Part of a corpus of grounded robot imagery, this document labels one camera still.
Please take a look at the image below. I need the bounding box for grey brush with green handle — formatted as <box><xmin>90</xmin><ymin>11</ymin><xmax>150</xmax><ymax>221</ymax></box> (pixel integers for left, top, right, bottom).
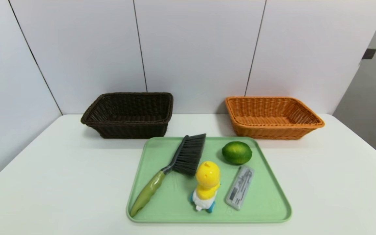
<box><xmin>129</xmin><ymin>133</ymin><xmax>207</xmax><ymax>218</ymax></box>

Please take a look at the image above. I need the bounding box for green lime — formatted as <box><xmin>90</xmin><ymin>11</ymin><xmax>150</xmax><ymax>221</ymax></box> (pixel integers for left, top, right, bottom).
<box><xmin>222</xmin><ymin>141</ymin><xmax>253</xmax><ymax>165</ymax></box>

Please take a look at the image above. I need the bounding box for yellow duck toy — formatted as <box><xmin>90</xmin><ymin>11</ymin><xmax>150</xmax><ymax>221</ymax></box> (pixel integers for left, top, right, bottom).
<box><xmin>190</xmin><ymin>161</ymin><xmax>221</xmax><ymax>213</ymax></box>

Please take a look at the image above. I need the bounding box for dark brown wicker basket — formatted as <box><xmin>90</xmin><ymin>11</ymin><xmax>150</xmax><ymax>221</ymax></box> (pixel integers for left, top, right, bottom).
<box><xmin>80</xmin><ymin>92</ymin><xmax>174</xmax><ymax>139</ymax></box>

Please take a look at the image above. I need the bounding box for orange wicker basket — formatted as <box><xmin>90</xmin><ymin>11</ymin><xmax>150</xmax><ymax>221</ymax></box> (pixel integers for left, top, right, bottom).
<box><xmin>225</xmin><ymin>96</ymin><xmax>325</xmax><ymax>140</ymax></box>

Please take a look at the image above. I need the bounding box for clear plastic compass case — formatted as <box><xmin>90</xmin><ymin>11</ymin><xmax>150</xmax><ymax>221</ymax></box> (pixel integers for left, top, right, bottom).
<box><xmin>225</xmin><ymin>165</ymin><xmax>255</xmax><ymax>211</ymax></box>

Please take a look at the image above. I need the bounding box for light green plastic tray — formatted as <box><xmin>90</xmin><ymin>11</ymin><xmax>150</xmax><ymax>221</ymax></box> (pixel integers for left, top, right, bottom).
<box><xmin>126</xmin><ymin>136</ymin><xmax>292</xmax><ymax>224</ymax></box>

